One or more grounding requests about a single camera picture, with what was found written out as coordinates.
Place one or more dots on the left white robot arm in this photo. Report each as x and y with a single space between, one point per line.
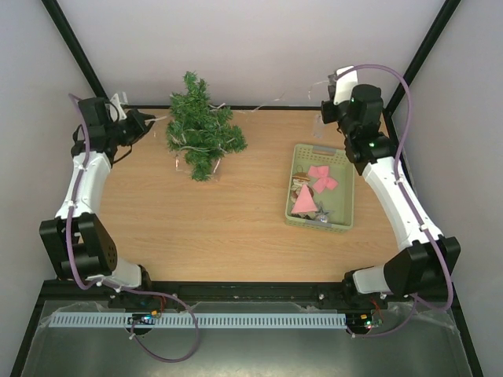
78 245

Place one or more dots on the white slotted cable duct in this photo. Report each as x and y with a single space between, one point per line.
204 320

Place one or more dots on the clear plastic battery box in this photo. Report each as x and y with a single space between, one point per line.
318 127

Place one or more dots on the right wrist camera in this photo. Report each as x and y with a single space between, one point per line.
341 83

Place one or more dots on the pink fabric triangle ornament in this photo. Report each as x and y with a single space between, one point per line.
304 202

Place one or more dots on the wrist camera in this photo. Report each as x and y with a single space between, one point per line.
341 83
115 107

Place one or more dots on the black aluminium front rail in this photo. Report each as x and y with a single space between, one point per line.
326 295

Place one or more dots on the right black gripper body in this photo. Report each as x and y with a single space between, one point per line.
328 111

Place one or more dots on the pink fabric bow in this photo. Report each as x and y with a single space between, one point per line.
323 179

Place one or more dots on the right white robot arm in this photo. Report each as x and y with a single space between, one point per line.
425 257

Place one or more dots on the silver star ornament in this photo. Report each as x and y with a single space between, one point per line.
321 209

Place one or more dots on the green perforated plastic basket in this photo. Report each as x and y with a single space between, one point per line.
340 200

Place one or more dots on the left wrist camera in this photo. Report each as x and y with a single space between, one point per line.
115 107

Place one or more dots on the small green christmas tree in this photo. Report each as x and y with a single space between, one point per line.
204 125

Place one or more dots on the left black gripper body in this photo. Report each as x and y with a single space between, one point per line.
130 133

